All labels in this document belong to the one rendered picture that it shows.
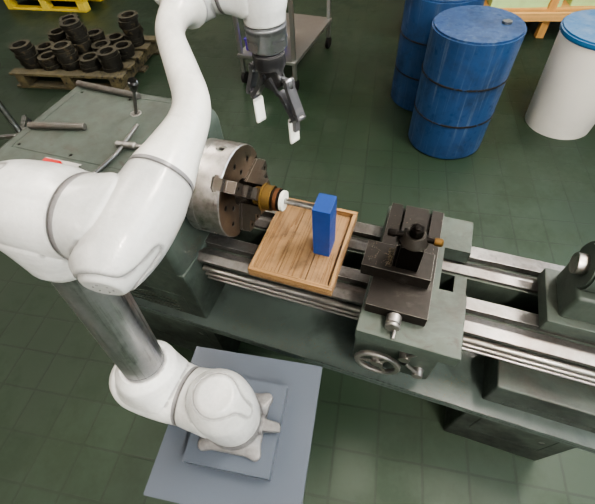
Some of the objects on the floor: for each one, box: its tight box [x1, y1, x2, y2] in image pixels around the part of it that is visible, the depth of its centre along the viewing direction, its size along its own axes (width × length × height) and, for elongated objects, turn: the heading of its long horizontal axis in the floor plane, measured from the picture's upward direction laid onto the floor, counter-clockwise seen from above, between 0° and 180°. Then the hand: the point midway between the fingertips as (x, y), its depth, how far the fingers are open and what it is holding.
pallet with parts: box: [9, 10, 160, 91], centre depth 393 cm, size 95×131×47 cm
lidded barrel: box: [525, 9, 595, 140], centre depth 280 cm, size 60×60×73 cm
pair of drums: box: [391, 0, 527, 159], centre depth 289 cm, size 73×119×88 cm, turn 173°
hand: (277, 127), depth 99 cm, fingers open, 13 cm apart
